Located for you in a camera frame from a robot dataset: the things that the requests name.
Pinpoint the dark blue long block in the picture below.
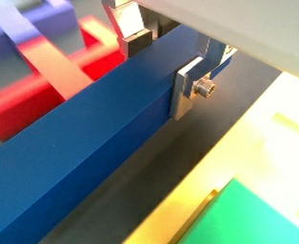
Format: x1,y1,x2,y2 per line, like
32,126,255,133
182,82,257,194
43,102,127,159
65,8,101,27
0,24,233,244

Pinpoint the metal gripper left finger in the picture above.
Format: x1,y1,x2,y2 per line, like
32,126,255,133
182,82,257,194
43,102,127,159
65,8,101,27
101,0,151,58

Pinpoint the green cube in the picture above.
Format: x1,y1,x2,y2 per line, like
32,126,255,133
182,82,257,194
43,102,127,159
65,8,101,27
177,179,299,244

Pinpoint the purple branched block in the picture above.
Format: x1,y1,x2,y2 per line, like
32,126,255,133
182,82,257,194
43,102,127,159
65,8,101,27
0,0,77,58

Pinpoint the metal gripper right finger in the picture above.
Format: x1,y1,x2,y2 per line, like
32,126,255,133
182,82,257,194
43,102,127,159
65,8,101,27
169,33,235,120

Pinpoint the yellow board with slots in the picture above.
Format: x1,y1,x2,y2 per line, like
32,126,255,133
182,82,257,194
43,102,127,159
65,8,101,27
122,72,299,244

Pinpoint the red branched block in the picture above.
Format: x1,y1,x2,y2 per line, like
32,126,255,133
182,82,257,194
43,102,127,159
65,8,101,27
0,16,123,141

